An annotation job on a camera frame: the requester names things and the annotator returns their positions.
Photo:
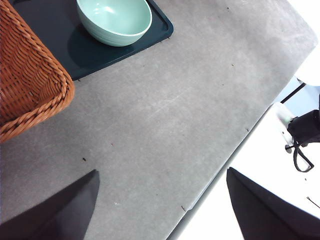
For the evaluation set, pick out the black frame bar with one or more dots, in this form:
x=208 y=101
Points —
x=293 y=93

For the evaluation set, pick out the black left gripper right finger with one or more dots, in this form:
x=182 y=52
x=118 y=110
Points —
x=265 y=215

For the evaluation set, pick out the teal ribbed bowl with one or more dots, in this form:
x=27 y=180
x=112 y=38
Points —
x=112 y=20

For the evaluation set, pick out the black rectangular tray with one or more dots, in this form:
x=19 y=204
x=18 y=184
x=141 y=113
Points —
x=50 y=25

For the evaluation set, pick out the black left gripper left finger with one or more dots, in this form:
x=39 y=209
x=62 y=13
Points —
x=55 y=217

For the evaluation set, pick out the brown wicker basket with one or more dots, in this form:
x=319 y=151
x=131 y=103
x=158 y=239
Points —
x=25 y=75

